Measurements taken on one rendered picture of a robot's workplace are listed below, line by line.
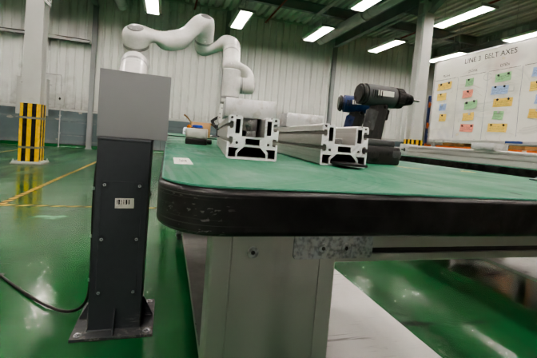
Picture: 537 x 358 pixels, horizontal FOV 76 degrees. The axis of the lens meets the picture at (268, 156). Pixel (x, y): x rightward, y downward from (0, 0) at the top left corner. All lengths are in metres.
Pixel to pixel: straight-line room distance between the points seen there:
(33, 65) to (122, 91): 6.25
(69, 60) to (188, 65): 3.69
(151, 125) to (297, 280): 1.13
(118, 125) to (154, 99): 0.17
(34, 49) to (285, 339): 7.47
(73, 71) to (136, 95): 11.37
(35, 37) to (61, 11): 5.59
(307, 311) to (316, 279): 0.04
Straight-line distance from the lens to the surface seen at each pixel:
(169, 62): 12.59
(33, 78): 7.66
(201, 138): 1.31
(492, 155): 2.45
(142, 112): 1.47
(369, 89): 0.98
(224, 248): 0.41
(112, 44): 12.83
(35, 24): 7.82
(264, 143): 0.68
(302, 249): 0.44
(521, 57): 4.12
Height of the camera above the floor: 0.82
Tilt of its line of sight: 3 degrees down
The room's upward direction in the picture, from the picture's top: 5 degrees clockwise
